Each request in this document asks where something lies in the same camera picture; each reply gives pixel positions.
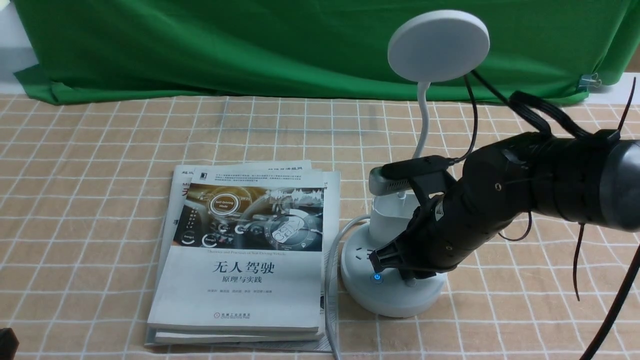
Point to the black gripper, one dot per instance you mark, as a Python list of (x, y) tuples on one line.
[(454, 218)]

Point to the white desk lamp with socket base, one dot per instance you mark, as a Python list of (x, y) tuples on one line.
[(433, 47)]

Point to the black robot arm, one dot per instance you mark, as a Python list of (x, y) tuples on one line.
[(587, 181)]

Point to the top self-driving book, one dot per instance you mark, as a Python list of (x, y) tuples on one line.
[(245, 260)]

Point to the green backdrop cloth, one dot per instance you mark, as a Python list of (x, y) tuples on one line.
[(92, 51)]

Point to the metal binder clip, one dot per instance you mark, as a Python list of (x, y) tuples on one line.
[(589, 81)]

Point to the black object at corner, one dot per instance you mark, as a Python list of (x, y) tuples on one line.
[(9, 344)]

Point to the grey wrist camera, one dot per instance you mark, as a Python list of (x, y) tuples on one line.
[(424, 176)]

